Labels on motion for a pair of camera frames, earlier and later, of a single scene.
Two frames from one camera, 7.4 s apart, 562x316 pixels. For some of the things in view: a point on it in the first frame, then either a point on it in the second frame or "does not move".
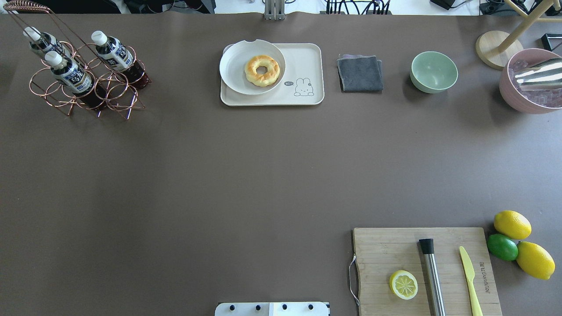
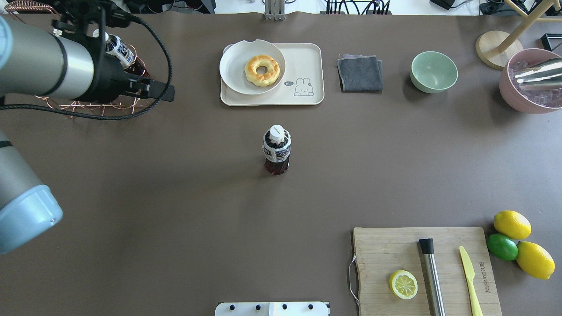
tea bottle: [115, 54] -> [276, 147]
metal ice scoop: [545, 76] does not move
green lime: [502, 247] does not move
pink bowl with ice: [531, 82] does not move
